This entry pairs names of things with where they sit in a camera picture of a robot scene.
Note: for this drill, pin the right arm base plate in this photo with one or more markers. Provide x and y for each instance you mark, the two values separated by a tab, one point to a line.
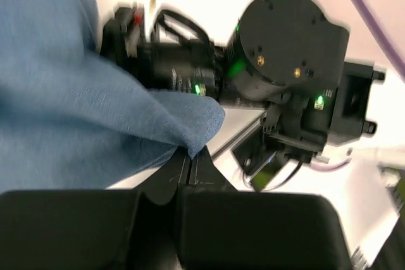
263	163

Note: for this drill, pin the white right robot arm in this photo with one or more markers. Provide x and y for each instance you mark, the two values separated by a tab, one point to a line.
284	57

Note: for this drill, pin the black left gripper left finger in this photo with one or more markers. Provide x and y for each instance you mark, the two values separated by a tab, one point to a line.
93	229

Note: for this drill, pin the blue pillowcase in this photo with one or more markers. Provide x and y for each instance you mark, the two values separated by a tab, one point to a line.
71	119

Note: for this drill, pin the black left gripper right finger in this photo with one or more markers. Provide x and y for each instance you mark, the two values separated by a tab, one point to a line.
221	228

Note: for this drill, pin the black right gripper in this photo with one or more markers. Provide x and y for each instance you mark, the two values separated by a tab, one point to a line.
178	57

